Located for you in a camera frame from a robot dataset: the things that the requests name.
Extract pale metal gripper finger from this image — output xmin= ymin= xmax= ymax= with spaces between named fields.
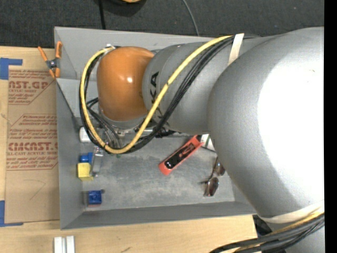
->
xmin=93 ymin=145 xmax=104 ymax=175
xmin=90 ymin=151 xmax=97 ymax=176

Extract yellow block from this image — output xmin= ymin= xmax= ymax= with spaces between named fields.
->
xmin=76 ymin=162 xmax=94 ymax=182

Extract blue studded toy brick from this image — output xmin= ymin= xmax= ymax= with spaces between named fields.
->
xmin=87 ymin=190 xmax=103 ymax=206

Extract grey metal bin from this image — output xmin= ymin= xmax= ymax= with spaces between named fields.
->
xmin=54 ymin=26 xmax=258 ymax=230

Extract brown cardboard board red print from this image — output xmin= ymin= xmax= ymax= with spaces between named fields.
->
xmin=0 ymin=45 xmax=61 ymax=225

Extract white and green tube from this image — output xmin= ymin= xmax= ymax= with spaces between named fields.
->
xmin=200 ymin=134 xmax=216 ymax=152

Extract sunglasses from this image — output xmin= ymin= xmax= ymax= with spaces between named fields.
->
xmin=199 ymin=156 xmax=226 ymax=198

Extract black cylinder on white bracket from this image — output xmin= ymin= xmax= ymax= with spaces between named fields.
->
xmin=136 ymin=126 xmax=176 ymax=139

